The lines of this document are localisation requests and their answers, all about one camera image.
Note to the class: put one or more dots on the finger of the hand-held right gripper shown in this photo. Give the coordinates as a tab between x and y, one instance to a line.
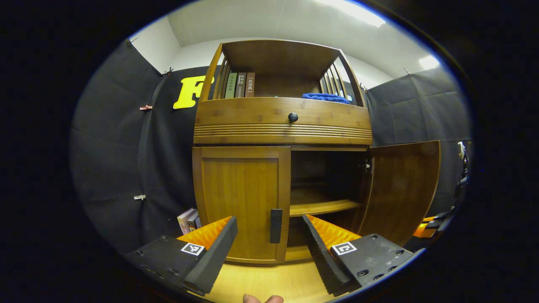
423	229

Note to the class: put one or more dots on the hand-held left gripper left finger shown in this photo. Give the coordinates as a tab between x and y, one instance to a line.
217	256

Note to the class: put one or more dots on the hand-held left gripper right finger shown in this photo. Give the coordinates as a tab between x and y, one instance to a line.
322	256

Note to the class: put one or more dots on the wooden shoe cabinet door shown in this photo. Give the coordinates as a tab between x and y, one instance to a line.
240	202
402	189

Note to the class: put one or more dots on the wooden double-door shoe cabinet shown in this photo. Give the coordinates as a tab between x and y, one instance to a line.
273	59

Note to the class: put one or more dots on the metal door hinge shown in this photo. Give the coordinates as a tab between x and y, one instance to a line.
366	165

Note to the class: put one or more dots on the dark paperback book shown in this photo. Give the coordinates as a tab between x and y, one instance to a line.
195	221

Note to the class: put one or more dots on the wooden inner shelf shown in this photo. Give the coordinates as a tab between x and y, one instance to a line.
320	204

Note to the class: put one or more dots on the white cloth clip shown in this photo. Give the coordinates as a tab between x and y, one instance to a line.
139	197

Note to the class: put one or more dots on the small ceiling light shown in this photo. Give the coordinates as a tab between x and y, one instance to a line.
428	62

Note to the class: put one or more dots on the black backdrop cloth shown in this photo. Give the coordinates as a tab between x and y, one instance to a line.
118	168

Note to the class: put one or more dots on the black round drawer knob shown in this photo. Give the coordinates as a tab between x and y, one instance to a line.
293	117

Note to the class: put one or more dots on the wooden drawer front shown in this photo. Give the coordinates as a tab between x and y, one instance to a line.
252	115

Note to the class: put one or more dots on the blue towel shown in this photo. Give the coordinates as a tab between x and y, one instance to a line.
326	97

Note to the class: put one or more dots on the copper cloth clip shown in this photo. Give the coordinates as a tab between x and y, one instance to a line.
145	107

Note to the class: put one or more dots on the green book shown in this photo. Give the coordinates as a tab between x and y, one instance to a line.
231	85

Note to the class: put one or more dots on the dark olive book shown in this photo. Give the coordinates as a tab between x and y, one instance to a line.
241	85

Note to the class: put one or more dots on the brown book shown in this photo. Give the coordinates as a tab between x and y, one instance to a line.
250	84

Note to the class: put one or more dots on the long ceiling light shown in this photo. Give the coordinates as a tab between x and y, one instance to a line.
353	10

